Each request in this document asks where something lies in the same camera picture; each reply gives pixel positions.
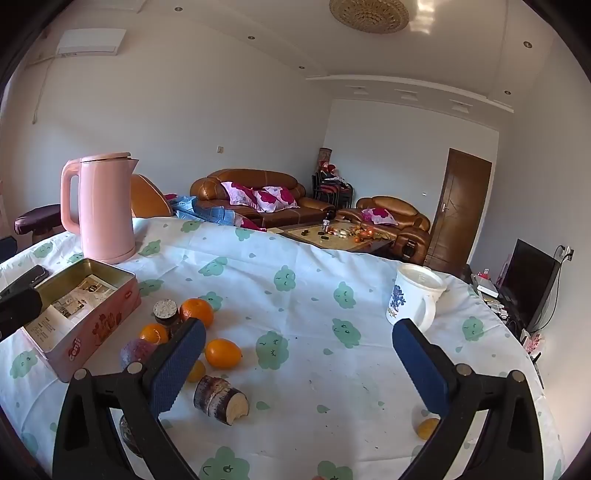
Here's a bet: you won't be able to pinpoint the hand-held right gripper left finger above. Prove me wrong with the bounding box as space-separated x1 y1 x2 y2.
53 318 207 480

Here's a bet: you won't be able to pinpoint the printed paper leaflet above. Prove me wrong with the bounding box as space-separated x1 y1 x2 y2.
28 274 118 344

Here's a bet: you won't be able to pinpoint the purple passion fruit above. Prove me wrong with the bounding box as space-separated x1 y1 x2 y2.
120 338 158 370

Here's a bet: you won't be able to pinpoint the pink tin box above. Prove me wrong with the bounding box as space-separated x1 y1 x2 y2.
25 257 143 384

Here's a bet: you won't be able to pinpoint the white pillow magenta flowers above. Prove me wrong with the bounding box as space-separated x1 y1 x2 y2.
361 208 398 227
221 181 259 208
252 186 300 214

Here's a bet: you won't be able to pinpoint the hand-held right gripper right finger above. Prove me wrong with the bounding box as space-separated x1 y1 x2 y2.
392 318 546 480

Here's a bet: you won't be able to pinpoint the white mug blue print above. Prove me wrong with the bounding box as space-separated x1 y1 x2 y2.
385 264 448 332

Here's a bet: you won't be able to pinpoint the brown wooden door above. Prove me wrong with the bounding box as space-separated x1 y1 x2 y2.
424 148 493 274

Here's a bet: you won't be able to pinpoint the dark maroon stool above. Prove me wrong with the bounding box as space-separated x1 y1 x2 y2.
14 204 63 236

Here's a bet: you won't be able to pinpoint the wooden coffee table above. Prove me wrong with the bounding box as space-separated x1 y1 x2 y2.
277 220 399 259

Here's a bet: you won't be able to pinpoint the pink electric kettle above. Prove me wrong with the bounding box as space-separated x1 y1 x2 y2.
60 151 140 265

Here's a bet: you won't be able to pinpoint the brown leather armchair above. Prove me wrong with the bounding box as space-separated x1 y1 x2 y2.
339 196 432 266

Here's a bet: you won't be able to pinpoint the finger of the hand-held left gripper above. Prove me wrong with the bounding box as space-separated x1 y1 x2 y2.
0 286 43 341

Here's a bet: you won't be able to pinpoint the pile of small snacks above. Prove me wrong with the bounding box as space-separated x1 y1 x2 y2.
330 222 393 243

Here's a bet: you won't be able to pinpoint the black television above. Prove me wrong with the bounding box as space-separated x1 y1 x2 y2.
500 239 561 333

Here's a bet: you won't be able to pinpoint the orange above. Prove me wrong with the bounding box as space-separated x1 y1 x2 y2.
204 338 243 370
179 298 215 329
139 323 171 347

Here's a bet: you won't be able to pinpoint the white air conditioner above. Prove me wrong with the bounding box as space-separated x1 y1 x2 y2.
56 28 127 56

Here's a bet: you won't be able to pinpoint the brown leather sofa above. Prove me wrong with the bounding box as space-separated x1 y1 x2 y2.
190 168 340 229

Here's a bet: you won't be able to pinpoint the white tablecloth green cloud print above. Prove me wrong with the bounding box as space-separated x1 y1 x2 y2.
0 215 566 480

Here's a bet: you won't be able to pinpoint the brown leather chair back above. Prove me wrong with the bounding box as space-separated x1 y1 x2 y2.
130 173 174 219

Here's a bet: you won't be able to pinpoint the round golden ceiling lamp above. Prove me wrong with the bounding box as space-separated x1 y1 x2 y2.
329 0 410 34

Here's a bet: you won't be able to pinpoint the blue patterned cloth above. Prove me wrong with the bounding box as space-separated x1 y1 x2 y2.
166 194 269 230

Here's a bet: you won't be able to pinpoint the stack of black chairs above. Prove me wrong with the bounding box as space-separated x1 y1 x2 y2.
314 168 355 210

